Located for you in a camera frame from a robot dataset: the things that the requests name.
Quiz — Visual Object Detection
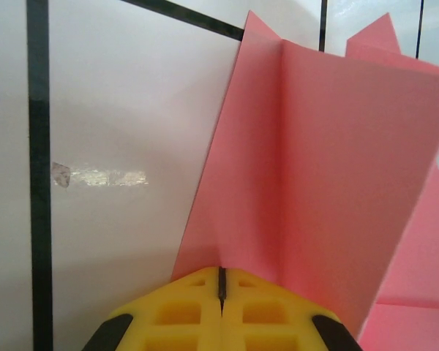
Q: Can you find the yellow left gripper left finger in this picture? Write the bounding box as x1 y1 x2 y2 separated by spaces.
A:
83 266 223 351

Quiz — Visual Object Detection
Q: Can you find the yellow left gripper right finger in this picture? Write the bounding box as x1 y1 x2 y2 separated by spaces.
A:
222 267 363 351

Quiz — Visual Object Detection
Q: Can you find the pink square cloth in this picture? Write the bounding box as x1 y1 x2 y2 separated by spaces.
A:
170 10 439 351

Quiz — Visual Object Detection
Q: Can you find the clear tape residue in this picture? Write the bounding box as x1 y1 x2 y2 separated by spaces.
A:
51 162 150 189

